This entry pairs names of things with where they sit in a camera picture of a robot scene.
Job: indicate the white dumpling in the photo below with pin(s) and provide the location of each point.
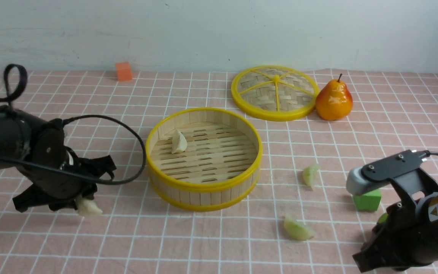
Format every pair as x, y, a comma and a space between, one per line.
179, 142
87, 207

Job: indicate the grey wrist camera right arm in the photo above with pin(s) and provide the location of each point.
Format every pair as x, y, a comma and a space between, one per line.
403, 171

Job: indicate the orange yellow toy pear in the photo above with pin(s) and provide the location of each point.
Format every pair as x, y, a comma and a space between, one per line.
334, 101

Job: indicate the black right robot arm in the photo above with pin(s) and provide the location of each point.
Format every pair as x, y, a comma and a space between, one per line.
422, 237

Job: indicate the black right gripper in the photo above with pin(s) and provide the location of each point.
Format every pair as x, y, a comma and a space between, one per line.
388, 249

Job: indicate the green dumpling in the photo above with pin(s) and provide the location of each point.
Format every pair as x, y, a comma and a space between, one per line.
296, 230
309, 175

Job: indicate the bamboo steamer tray yellow rim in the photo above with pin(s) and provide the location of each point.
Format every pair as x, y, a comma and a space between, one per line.
220, 166

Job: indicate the pink checkered tablecloth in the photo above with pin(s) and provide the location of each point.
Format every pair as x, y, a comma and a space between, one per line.
139, 233

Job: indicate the bamboo steamer lid yellow rim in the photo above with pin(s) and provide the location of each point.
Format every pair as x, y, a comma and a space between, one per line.
274, 93

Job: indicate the green toy watermelon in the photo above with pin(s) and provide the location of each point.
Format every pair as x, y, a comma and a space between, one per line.
382, 218

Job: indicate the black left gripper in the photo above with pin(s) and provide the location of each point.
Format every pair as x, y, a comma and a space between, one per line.
55, 190

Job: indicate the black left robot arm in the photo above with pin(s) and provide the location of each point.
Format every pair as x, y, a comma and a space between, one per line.
30, 138

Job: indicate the green foam cube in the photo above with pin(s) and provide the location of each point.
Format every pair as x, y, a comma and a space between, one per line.
368, 202

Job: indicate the orange foam cube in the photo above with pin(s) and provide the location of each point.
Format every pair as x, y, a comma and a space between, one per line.
123, 71

